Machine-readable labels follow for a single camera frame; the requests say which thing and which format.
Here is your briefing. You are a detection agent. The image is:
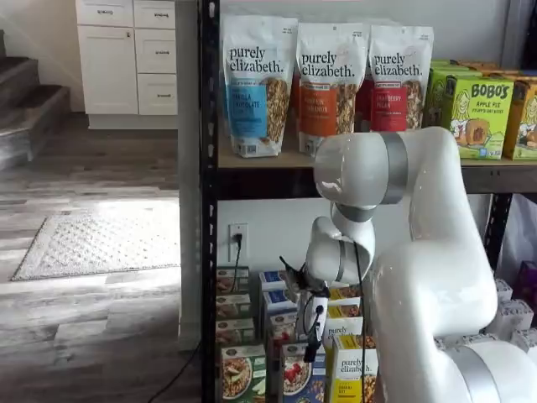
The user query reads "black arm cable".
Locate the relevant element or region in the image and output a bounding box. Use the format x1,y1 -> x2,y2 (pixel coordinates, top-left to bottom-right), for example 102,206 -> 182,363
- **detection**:
353,240 -> 373,352

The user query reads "white wall outlet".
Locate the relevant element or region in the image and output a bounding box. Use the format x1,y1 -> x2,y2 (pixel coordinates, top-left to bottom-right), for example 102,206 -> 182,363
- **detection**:
227,222 -> 250,263

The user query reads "black power cable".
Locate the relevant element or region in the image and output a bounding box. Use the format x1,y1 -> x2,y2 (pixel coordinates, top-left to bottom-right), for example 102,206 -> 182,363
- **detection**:
145,232 -> 245,403

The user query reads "purple package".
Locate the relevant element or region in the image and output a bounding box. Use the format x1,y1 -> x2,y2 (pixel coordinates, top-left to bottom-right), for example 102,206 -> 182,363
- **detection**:
517,259 -> 537,300

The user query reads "green Bobo's apple pie box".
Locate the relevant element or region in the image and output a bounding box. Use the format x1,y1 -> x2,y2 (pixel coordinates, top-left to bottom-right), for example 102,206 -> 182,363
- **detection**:
450,76 -> 515,161
427,66 -> 484,132

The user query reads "orange label granola bag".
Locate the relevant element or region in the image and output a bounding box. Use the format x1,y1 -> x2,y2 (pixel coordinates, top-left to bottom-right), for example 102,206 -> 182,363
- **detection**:
296,22 -> 373,159

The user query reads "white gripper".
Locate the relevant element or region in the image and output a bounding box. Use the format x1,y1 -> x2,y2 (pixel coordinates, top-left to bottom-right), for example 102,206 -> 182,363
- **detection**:
298,292 -> 330,364

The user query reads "white drawer cabinet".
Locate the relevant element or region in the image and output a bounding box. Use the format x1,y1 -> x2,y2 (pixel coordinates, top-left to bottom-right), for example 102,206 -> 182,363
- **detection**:
76,0 -> 180,131

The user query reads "wooden middle shelf board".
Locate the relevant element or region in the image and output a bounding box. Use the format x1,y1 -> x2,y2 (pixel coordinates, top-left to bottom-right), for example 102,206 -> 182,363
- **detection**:
217,136 -> 537,170

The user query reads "green apple cinnamon oatmeal box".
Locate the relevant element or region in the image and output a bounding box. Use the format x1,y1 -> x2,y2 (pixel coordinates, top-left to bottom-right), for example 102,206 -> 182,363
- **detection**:
221,344 -> 268,400
215,265 -> 251,296
215,293 -> 253,322
215,317 -> 257,348

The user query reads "grey wooden staircase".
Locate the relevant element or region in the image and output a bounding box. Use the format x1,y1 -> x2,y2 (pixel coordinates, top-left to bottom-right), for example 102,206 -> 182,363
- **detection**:
0,29 -> 73,171

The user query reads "white patterned box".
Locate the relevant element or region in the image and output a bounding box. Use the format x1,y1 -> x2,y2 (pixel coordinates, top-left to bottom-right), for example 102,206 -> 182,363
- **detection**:
494,278 -> 515,304
487,299 -> 536,338
433,334 -> 497,350

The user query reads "yellow purely elizabeth box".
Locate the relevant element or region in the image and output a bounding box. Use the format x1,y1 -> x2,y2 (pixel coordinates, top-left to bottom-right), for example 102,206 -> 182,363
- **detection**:
324,316 -> 367,350
328,285 -> 362,301
331,334 -> 379,403
326,302 -> 362,320

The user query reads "blue flax plus oatmeal box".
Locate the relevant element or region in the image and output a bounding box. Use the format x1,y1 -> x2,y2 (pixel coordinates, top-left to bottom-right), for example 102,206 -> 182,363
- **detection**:
258,270 -> 291,291
262,289 -> 300,321
268,318 -> 301,350
279,341 -> 329,398

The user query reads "light grey floor rug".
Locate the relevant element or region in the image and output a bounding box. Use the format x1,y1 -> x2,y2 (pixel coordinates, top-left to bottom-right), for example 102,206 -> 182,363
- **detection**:
9,211 -> 183,283

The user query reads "yellow Bobo's box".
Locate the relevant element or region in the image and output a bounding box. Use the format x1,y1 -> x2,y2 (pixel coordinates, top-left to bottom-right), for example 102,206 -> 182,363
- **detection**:
502,76 -> 537,162

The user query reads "blue label granola bag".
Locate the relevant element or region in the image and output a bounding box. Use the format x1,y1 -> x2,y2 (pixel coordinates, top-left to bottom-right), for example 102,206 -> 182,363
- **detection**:
221,13 -> 300,160

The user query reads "black metal shelf rack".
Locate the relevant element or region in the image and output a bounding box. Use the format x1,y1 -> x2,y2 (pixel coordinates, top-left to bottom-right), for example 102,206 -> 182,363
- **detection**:
196,0 -> 537,403

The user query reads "red label granola bag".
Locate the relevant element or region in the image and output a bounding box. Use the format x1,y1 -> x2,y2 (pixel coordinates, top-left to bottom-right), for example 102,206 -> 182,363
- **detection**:
368,24 -> 435,133

